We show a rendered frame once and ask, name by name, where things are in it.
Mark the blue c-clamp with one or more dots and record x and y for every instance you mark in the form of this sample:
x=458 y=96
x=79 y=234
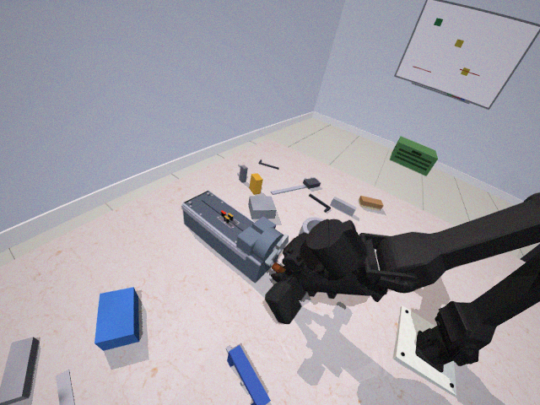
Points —
x=248 y=376

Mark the tan rectangular block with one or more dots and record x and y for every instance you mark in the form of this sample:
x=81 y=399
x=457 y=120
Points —
x=370 y=203

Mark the blue rectangular block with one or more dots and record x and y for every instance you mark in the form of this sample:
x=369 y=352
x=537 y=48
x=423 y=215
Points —
x=117 y=319

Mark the yellow rectangular bar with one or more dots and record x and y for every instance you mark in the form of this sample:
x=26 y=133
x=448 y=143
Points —
x=255 y=184

